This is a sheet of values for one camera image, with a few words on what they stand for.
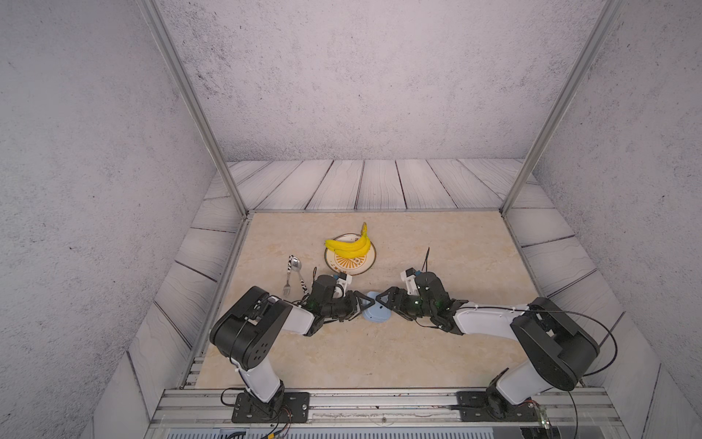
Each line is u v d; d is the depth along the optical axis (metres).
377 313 0.86
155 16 0.71
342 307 0.80
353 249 1.02
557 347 0.44
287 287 0.97
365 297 0.86
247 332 0.47
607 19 0.71
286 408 0.72
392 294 0.79
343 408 0.74
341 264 1.02
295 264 1.02
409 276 0.84
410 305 0.77
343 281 0.87
